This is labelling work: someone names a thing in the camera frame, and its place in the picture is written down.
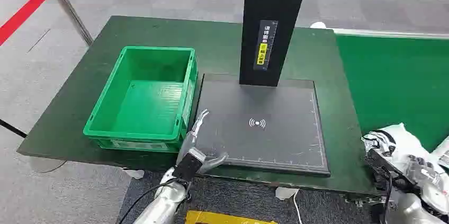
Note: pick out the white parcel black stripe print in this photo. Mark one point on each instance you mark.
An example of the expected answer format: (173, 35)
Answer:
(407, 141)

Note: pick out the steel stanchion post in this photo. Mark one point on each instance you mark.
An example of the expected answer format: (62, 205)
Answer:
(70, 12)

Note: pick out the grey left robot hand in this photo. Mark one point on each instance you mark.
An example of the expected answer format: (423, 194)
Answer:
(186, 145)

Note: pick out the green plastic crate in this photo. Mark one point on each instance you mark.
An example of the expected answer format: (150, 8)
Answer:
(147, 103)

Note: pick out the black yellow column label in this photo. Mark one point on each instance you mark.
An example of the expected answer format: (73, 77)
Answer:
(263, 45)

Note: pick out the black scanner column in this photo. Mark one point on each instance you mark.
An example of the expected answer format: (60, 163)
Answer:
(256, 5)

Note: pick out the yellow floor tape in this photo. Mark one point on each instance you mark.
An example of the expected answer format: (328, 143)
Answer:
(217, 219)

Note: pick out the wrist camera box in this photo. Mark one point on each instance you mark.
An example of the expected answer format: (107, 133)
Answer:
(186, 168)
(380, 169)

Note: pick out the red barrier belt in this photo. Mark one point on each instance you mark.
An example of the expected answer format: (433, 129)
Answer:
(21, 15)

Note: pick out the white table foot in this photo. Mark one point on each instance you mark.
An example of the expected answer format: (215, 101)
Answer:
(285, 193)
(135, 174)

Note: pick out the green conveyor belt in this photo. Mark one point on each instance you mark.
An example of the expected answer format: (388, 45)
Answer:
(393, 82)

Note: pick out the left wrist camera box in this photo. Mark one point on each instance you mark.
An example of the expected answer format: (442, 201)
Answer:
(186, 168)

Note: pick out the black scanner base plate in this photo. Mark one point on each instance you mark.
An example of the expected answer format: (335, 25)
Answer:
(280, 127)

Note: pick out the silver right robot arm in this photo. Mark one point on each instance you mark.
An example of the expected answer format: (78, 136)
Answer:
(410, 212)

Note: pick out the dark grey floor mat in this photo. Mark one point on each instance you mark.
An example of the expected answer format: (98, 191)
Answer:
(245, 199)

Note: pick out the white round object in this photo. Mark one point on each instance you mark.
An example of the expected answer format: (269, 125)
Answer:
(318, 25)

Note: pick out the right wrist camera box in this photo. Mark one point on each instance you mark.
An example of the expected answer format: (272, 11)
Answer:
(380, 169)

